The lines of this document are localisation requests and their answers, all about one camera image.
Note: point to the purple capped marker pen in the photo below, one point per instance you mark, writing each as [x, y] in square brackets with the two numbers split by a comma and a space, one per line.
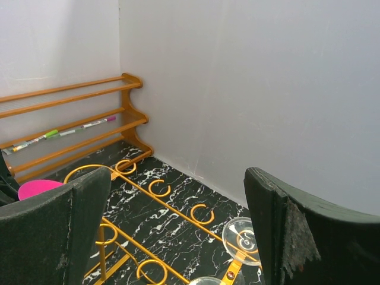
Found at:
[85, 126]

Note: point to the short clear wine glass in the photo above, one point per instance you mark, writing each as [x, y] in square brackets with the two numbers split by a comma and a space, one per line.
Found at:
[205, 281]

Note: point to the orange wooden shelf rack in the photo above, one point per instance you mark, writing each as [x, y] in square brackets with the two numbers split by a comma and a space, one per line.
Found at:
[130, 118]

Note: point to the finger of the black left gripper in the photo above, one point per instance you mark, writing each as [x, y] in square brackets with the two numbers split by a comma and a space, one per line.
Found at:
[9, 186]

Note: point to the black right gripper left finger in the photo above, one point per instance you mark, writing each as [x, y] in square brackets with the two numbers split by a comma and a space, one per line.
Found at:
[48, 238]

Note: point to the gold wire wine glass rack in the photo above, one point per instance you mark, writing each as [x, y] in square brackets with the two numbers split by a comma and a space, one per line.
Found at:
[234, 267]

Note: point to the tall clear wine glass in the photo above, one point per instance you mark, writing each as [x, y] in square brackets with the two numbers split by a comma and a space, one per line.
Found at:
[239, 241]

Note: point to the green capped marker pen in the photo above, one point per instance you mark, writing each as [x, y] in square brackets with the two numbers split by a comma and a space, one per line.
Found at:
[36, 140]

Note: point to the pink plastic wine glass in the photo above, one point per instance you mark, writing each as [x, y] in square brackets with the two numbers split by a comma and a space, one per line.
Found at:
[36, 187]

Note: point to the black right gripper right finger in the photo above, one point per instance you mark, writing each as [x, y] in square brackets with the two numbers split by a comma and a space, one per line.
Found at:
[303, 239]

